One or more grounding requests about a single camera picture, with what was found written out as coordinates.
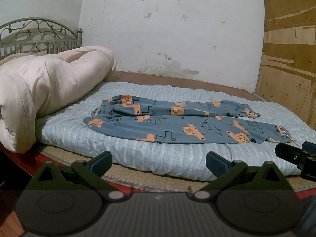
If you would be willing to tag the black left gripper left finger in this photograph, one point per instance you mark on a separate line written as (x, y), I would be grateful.
(80, 175)

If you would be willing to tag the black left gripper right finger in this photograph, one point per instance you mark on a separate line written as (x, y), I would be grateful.
(237, 175)

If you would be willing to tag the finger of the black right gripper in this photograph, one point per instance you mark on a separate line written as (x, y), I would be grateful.
(303, 158)

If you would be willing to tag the blue pants with orange print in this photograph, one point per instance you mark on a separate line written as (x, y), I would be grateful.
(141, 119)

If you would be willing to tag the light blue striped bed quilt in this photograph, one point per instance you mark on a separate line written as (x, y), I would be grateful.
(66, 127)

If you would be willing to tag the brown wooden bed base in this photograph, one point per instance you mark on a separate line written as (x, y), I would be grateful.
(23, 166)

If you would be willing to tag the plywood board panel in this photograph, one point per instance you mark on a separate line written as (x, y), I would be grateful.
(287, 71)

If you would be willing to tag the grey metal ornate headboard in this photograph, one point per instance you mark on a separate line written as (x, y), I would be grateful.
(36, 35)

